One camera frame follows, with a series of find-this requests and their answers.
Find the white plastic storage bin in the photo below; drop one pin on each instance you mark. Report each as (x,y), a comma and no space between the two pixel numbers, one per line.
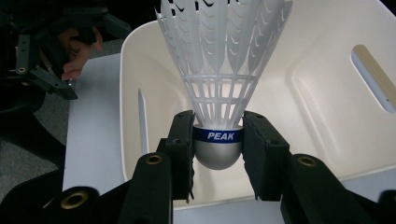
(311,109)

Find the white plastic shuttlecock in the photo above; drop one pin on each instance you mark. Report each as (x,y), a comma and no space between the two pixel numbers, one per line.
(218,152)

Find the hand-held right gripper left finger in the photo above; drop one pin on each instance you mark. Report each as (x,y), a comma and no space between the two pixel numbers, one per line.
(179,155)

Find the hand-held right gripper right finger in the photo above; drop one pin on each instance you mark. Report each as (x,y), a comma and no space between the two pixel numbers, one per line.
(264,155)

